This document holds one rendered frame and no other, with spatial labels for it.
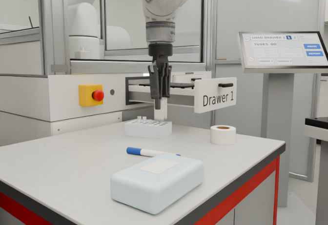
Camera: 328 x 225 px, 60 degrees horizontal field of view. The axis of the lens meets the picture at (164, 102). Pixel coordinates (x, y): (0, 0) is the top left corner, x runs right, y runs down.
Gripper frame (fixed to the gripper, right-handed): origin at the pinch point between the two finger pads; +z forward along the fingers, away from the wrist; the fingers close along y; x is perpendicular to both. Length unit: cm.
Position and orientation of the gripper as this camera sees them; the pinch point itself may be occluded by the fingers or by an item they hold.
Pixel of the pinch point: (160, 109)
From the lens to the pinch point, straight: 89.6
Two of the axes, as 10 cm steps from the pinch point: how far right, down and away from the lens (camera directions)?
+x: -9.2, -0.5, 4.0
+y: 4.0, -1.1, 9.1
